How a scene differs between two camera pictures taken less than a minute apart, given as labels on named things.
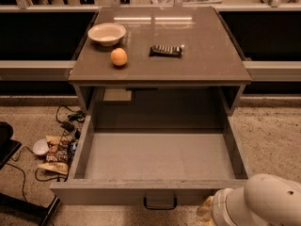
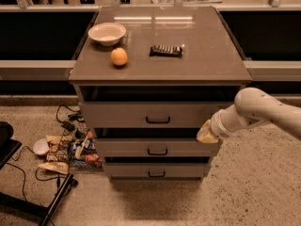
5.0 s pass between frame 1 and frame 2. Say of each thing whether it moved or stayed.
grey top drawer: moved
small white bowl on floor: stayed
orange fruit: stayed
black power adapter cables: stayed
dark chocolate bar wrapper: stayed
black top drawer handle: moved
